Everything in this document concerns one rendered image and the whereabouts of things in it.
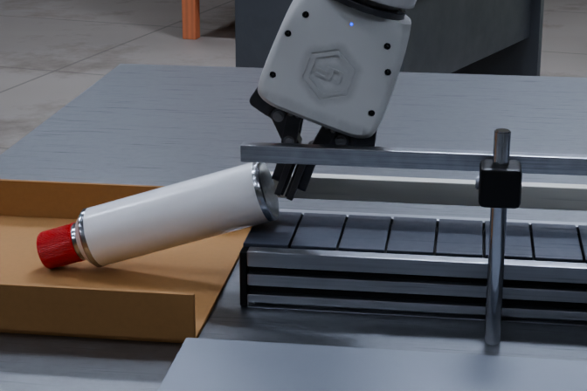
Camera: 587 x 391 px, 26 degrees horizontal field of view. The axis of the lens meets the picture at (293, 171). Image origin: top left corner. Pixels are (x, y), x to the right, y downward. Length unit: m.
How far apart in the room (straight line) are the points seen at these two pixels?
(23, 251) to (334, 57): 0.35
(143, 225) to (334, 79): 0.20
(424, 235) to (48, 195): 0.38
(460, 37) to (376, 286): 3.38
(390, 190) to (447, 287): 0.11
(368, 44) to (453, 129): 0.60
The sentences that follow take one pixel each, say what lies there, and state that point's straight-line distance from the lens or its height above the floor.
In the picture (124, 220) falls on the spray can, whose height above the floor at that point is 0.89.
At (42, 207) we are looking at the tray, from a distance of 1.24.
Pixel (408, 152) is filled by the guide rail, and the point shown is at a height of 0.96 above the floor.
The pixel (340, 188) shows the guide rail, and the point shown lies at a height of 0.91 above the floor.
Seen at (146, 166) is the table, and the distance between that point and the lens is 1.41.
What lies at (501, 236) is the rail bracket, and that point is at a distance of 0.94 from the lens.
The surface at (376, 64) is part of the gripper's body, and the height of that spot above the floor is 1.03.
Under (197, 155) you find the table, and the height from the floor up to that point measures 0.83.
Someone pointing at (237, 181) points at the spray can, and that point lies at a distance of 1.03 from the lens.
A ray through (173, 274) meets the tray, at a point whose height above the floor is 0.83.
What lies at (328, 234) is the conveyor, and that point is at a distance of 1.04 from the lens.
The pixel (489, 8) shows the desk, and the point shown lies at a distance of 4.57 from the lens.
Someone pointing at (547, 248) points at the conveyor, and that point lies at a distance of 1.03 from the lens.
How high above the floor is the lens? 1.23
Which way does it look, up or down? 17 degrees down
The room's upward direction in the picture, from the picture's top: straight up
